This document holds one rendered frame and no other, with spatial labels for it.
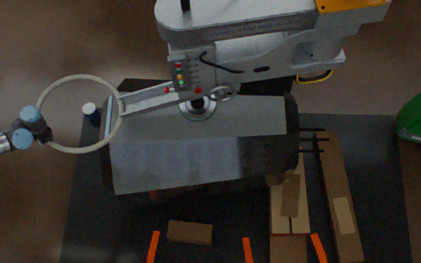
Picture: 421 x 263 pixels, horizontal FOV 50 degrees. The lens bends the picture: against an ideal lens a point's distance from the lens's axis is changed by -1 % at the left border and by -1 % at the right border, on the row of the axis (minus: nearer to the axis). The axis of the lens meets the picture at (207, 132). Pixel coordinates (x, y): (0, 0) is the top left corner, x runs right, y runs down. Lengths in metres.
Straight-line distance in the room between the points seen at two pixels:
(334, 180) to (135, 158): 1.45
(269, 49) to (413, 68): 2.09
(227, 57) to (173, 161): 0.78
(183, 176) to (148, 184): 0.21
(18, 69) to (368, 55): 2.90
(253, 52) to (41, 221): 2.07
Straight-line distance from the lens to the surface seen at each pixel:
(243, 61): 2.13
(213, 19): 1.87
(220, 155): 2.60
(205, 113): 2.59
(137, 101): 2.57
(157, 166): 2.64
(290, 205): 3.08
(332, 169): 3.34
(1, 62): 4.22
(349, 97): 3.72
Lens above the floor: 3.17
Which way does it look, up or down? 66 degrees down
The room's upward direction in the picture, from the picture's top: 5 degrees counter-clockwise
